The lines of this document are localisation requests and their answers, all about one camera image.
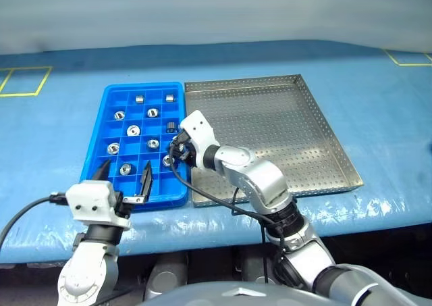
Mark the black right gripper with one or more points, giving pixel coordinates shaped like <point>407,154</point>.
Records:
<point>189,155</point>

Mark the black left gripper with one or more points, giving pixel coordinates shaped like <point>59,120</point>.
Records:
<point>121,206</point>

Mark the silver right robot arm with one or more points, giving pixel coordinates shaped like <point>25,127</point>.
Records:
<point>256,181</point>

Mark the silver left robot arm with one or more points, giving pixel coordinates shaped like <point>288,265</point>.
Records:
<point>87,272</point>

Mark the dark metal roller part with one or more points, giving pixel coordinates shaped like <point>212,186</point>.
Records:
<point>172,127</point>

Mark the blue compartment tray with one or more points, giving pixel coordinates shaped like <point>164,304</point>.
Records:
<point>165,184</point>

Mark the grey rounded shape under table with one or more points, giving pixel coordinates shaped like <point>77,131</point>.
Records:
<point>167,275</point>

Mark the perforated metal tray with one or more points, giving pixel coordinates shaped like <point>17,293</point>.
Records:
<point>287,133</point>

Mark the silver robot torso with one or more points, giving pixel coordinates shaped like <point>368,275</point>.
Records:
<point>236,296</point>

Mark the yellow tape table marking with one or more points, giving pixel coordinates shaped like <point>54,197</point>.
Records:
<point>415,64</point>

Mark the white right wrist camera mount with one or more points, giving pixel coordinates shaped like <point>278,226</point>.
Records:
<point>199,130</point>

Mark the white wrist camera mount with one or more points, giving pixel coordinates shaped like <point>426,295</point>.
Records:
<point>89,198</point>
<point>199,130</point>

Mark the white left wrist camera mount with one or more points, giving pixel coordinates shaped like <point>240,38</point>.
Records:
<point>89,198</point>

